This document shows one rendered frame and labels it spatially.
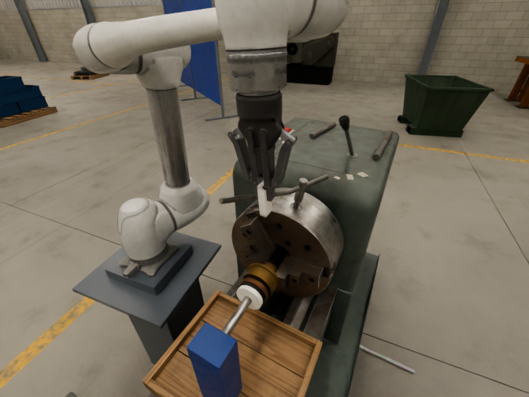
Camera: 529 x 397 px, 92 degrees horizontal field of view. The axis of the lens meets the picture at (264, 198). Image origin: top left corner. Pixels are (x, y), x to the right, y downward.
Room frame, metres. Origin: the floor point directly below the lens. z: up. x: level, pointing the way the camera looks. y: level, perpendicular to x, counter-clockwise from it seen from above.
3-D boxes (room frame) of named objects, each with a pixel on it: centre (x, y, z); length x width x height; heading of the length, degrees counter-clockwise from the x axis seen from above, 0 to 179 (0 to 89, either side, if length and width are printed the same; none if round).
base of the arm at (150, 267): (0.77, 0.50, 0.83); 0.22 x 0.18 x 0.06; 159
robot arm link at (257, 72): (0.44, 0.01, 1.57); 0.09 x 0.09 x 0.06
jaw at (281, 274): (0.45, -0.10, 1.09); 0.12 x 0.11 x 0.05; 62
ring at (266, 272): (0.43, 0.01, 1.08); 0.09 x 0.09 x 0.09; 62
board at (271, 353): (0.32, 0.07, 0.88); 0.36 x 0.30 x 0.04; 62
